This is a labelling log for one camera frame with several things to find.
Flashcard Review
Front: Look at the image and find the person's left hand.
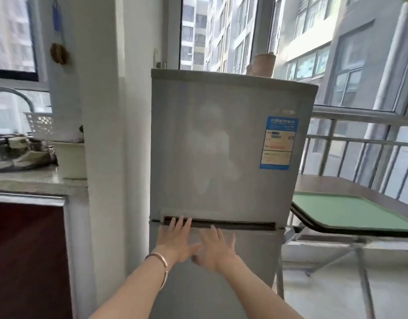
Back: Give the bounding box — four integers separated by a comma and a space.
150, 215, 202, 268

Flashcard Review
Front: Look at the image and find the person's right hand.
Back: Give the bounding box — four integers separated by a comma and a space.
192, 226, 240, 273

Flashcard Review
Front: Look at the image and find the grey refrigerator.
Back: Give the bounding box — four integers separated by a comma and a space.
147, 68, 319, 319

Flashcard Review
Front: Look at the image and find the green tray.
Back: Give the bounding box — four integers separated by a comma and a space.
292, 191, 408, 233

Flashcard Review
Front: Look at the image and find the person's right forearm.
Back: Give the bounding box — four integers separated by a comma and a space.
220, 257, 306, 319

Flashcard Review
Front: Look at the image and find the person's left forearm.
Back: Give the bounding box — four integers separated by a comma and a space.
88, 257, 170, 319

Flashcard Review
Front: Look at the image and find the blue label sticker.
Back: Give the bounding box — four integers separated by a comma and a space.
259, 117, 299, 171

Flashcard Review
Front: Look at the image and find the dark brown folding table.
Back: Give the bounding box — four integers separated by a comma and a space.
283, 174, 408, 319

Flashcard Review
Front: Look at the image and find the dark red cabinet door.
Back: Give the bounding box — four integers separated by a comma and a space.
0, 192, 75, 319

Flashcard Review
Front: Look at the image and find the stone kitchen counter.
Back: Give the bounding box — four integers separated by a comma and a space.
0, 167, 89, 200

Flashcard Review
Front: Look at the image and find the white plastic basket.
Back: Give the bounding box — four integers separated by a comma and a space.
23, 112, 55, 135

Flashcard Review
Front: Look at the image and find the metal balcony railing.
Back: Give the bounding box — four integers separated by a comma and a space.
298, 106, 408, 210

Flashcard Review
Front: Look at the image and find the beige jar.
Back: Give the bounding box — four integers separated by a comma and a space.
246, 52, 277, 78

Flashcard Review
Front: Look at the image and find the curved metal faucet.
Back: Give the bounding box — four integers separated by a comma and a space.
0, 86, 35, 114

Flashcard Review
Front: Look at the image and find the kitchen window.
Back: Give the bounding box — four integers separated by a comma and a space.
0, 0, 52, 136

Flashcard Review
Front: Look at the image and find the grey outdoor drainpipe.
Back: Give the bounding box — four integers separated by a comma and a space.
365, 0, 408, 143

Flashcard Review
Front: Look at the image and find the silver bracelet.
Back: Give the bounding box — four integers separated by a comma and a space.
144, 253, 169, 289

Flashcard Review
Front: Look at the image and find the brown wall hook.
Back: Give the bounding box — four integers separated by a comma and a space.
50, 43, 70, 65

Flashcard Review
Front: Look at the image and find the white balcony window frame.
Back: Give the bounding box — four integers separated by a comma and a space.
166, 0, 408, 113

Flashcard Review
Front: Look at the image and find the blue hanging strap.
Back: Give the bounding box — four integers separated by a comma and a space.
52, 0, 64, 43

